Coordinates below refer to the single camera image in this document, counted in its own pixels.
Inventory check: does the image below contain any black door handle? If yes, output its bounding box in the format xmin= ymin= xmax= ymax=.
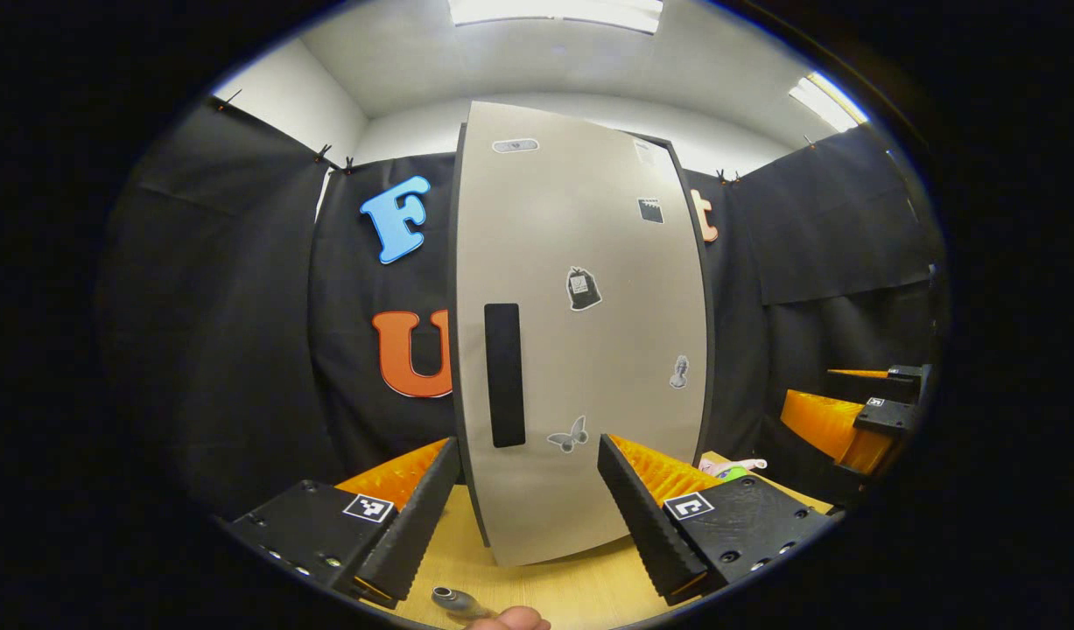
xmin=484 ymin=303 xmax=527 ymax=449

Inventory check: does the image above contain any long ceiling light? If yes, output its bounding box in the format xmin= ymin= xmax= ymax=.
xmin=449 ymin=0 xmax=664 ymax=34
xmin=789 ymin=72 xmax=870 ymax=132

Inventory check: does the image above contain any green and pink plush toy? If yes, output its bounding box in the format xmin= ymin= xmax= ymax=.
xmin=698 ymin=457 xmax=769 ymax=481

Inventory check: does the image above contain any grey cabinet door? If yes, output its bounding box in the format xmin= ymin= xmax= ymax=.
xmin=453 ymin=101 xmax=708 ymax=568

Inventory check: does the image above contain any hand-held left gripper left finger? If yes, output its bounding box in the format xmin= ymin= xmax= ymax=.
xmin=226 ymin=436 xmax=463 ymax=611

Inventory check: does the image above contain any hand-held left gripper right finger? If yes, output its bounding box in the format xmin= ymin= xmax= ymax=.
xmin=598 ymin=433 xmax=839 ymax=607

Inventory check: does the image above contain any black backdrop cloth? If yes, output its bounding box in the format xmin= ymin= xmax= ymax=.
xmin=99 ymin=96 xmax=949 ymax=519

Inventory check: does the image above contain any grey cabinet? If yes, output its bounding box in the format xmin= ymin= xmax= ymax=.
xmin=449 ymin=122 xmax=718 ymax=465

